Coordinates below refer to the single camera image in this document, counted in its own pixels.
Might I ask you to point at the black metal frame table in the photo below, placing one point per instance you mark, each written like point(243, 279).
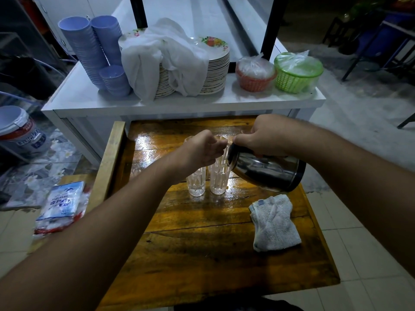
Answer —
point(394, 32)

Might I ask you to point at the short stack of blue bowls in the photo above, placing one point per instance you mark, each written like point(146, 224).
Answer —
point(115, 80)

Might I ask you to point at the person's left fingers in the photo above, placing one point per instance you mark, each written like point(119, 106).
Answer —
point(218, 146)

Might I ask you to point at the white cloth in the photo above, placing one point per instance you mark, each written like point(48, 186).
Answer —
point(155, 61)

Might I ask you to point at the clear plastic bag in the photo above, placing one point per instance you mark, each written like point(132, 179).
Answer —
point(298, 64)
point(255, 66)

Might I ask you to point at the stack of floral plates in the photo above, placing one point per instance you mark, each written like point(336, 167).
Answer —
point(217, 67)

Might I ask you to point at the white folded towel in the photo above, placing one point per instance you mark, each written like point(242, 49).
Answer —
point(275, 223)

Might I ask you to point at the tall stack of blue bowls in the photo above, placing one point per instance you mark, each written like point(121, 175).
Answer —
point(108, 35)
point(82, 48)

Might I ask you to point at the black stool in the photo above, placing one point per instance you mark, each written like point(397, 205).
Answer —
point(337, 30)

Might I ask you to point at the green plastic basket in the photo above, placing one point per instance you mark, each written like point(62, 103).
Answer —
point(291, 82)

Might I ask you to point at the person's right forearm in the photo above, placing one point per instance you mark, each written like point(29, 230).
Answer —
point(363, 184)

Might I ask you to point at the person's left hand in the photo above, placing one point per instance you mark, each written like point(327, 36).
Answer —
point(197, 152)

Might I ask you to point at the white paint bucket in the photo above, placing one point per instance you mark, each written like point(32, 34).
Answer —
point(19, 132)

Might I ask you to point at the white food cart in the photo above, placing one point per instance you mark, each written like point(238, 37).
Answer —
point(81, 98)

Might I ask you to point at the person's right fingers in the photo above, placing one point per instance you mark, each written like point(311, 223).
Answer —
point(245, 140)

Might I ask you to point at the floral floor mat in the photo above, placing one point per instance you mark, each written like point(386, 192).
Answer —
point(39, 178)

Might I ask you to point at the blue white plastic packet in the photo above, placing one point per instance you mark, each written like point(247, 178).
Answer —
point(60, 207)

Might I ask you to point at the stainless steel kettle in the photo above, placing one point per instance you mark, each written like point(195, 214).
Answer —
point(269, 173)

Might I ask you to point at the blue plastic barrel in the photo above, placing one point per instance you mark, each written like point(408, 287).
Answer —
point(379, 38)

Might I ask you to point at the clear ribbed drinking glass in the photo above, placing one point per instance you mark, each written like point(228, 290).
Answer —
point(219, 178)
point(196, 186)

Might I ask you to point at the person's left forearm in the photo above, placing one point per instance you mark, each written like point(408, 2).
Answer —
point(97, 242)

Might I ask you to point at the orange plastic basket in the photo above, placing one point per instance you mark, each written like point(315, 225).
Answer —
point(254, 83)

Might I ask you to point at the black cart post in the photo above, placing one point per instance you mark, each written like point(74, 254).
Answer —
point(138, 11)
point(274, 25)

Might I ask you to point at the person's right hand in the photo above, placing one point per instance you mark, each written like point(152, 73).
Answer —
point(272, 135)

